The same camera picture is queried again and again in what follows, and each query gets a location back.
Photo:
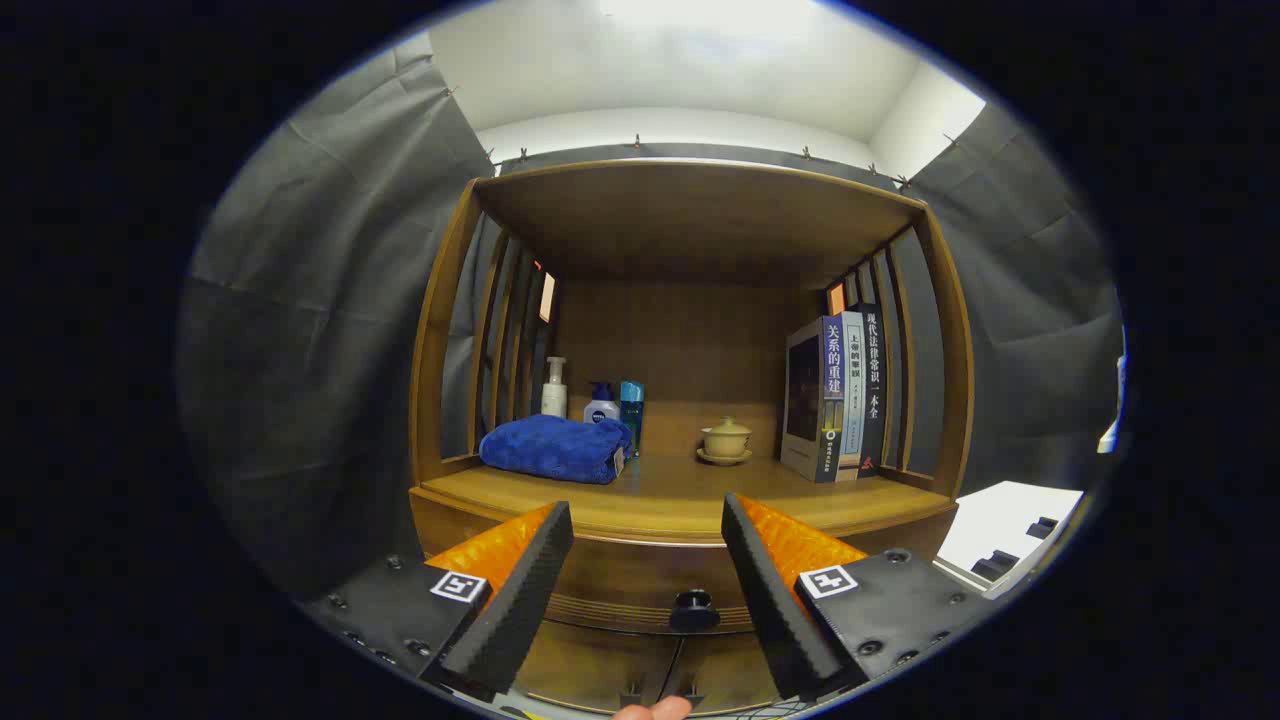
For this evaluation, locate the light grey book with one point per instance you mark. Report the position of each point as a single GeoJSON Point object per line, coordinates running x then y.
{"type": "Point", "coordinates": [853, 400]}

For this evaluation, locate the teal bottle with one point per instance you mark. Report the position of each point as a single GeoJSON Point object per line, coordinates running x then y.
{"type": "Point", "coordinates": [632, 410]}

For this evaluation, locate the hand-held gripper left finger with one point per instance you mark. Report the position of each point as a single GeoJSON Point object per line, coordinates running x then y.
{"type": "Point", "coordinates": [520, 600]}

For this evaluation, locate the beige saucer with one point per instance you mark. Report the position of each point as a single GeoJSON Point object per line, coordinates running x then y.
{"type": "Point", "coordinates": [724, 460]}

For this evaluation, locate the row of small clips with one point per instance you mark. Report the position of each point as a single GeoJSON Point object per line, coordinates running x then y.
{"type": "Point", "coordinates": [636, 142]}

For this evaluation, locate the white side table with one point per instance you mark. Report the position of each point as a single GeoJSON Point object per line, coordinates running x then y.
{"type": "Point", "coordinates": [1000, 520]}

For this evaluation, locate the black backdrop cloth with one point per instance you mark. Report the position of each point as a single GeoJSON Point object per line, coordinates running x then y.
{"type": "Point", "coordinates": [300, 350]}

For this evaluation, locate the white shelf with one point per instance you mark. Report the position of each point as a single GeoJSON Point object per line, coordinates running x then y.
{"type": "Point", "coordinates": [1108, 438]}

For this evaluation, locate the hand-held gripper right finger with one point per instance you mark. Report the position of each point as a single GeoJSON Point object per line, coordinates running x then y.
{"type": "Point", "coordinates": [770, 610]}

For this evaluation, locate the white pump bottle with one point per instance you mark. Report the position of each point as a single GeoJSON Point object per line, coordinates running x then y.
{"type": "Point", "coordinates": [554, 400]}

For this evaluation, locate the dark blue book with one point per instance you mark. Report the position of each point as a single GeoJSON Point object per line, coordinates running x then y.
{"type": "Point", "coordinates": [805, 400]}

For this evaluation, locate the black book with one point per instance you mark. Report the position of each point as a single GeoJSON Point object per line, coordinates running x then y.
{"type": "Point", "coordinates": [873, 390]}

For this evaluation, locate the wooden countertop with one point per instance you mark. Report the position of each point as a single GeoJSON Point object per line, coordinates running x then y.
{"type": "Point", "coordinates": [680, 490]}

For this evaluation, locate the wooden cabinet door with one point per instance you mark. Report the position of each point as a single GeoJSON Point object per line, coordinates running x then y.
{"type": "Point", "coordinates": [590, 665]}
{"type": "Point", "coordinates": [725, 670]}

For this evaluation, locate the printed carton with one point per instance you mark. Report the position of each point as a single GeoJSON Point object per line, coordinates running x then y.
{"type": "Point", "coordinates": [1120, 390]}

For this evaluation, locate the white bottle with blue cap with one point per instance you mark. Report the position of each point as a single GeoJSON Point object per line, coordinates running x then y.
{"type": "Point", "coordinates": [601, 408]}

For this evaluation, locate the beige lidded teacup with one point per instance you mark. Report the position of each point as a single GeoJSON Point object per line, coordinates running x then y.
{"type": "Point", "coordinates": [727, 438]}

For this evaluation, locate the black drawer knob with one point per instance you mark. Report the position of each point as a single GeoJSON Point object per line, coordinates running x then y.
{"type": "Point", "coordinates": [694, 610]}

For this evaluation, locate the wooden cabinet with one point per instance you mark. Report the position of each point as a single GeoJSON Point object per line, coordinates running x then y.
{"type": "Point", "coordinates": [690, 220]}

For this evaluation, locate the black block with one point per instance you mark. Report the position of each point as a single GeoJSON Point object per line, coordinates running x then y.
{"type": "Point", "coordinates": [1043, 528]}
{"type": "Point", "coordinates": [995, 566]}

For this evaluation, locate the blue folded towel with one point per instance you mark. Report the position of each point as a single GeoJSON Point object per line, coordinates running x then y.
{"type": "Point", "coordinates": [550, 445]}

